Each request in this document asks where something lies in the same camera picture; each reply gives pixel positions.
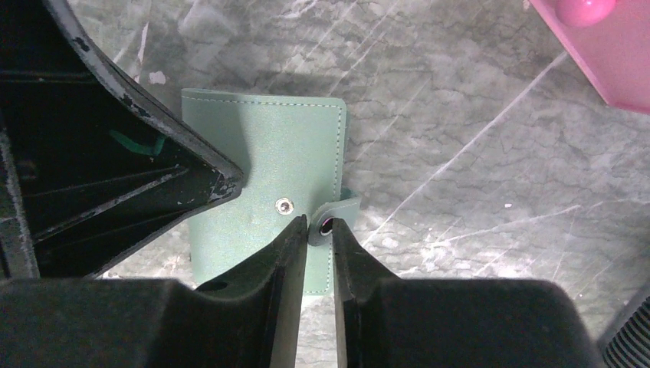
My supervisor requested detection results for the black corrugated hose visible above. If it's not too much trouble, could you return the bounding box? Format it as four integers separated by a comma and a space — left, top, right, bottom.
599, 294, 650, 368

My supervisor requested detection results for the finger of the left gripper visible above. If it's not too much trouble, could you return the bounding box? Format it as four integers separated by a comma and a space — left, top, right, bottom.
1, 1, 243, 279

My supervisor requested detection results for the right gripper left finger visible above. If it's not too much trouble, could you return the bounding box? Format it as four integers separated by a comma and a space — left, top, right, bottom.
1, 216, 308, 367

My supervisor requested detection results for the green card holder wallet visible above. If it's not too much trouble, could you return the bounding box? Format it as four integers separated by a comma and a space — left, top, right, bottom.
182, 88, 361, 295

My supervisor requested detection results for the pink plastic tray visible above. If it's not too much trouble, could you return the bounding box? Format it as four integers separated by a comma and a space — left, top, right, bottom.
530, 0, 649, 114

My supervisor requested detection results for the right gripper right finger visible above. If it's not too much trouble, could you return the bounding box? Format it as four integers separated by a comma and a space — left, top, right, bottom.
331, 218, 603, 367

